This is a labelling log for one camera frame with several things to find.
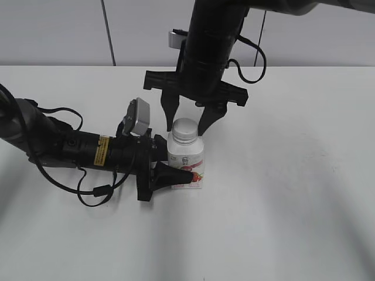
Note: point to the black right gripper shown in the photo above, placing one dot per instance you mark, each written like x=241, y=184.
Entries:
x=198, y=83

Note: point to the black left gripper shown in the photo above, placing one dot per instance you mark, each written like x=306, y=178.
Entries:
x=134, y=154

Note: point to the white plastic bottle cap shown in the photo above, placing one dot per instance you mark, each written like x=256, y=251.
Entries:
x=184, y=131

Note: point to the white strawberry yogurt drink bottle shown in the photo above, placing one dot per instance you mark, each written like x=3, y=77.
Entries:
x=188, y=157

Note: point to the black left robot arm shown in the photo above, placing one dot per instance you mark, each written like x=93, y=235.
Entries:
x=49, y=142

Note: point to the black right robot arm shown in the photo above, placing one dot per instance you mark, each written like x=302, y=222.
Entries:
x=204, y=54

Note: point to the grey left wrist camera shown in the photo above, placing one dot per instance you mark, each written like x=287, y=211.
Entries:
x=137, y=119

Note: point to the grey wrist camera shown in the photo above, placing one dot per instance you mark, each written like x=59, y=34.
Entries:
x=137, y=119
x=176, y=37

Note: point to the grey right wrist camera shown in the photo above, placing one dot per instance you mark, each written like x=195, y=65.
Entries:
x=176, y=37

